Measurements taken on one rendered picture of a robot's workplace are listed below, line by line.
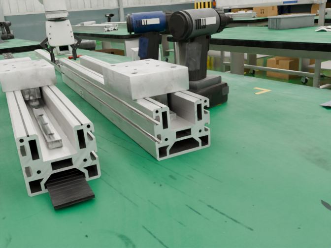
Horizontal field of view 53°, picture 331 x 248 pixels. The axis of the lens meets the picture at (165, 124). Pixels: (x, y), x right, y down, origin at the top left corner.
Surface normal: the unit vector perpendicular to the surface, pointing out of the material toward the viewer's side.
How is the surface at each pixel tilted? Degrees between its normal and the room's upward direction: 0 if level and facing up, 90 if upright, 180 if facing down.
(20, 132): 0
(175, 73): 90
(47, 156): 0
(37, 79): 90
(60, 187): 0
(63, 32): 91
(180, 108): 90
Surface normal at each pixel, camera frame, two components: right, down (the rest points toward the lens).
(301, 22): 0.22, 0.30
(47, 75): 0.45, 0.26
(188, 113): -0.89, 0.21
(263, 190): -0.07, -0.94
